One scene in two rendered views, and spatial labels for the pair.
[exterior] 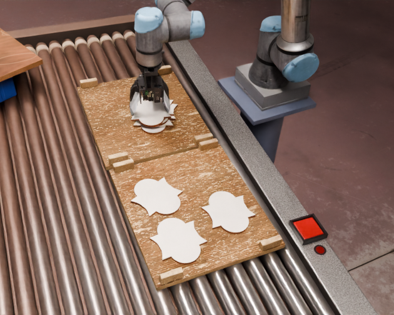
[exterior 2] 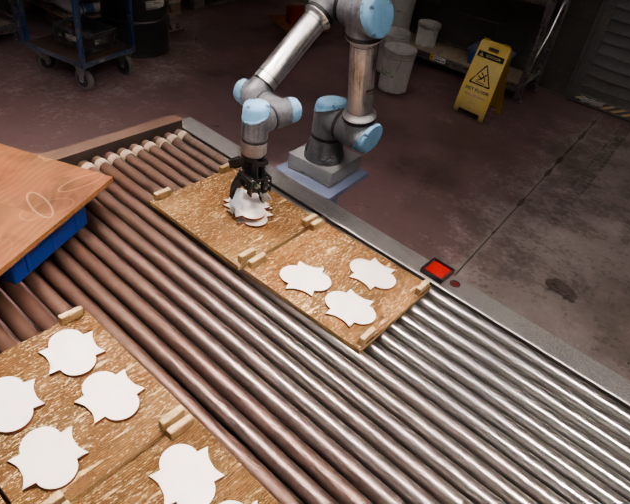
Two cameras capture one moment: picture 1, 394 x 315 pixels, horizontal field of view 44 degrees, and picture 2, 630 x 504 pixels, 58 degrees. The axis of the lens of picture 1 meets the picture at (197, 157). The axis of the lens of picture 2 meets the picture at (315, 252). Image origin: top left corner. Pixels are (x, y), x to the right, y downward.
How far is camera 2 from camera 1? 69 cm
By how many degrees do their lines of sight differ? 23
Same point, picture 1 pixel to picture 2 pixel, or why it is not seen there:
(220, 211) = (366, 275)
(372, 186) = not seen: hidden behind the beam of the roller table
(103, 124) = (206, 229)
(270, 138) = not seen: hidden behind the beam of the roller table
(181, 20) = (284, 107)
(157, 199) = (308, 280)
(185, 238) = (355, 304)
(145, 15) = (257, 106)
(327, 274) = (471, 299)
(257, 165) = (364, 232)
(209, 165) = (329, 241)
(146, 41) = (258, 132)
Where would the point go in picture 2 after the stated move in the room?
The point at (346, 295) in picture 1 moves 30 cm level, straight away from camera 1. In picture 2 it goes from (494, 309) to (482, 245)
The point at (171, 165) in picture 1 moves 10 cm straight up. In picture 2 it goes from (296, 249) to (299, 222)
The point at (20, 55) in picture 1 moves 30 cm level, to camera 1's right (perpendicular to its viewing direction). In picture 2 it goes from (85, 177) to (187, 166)
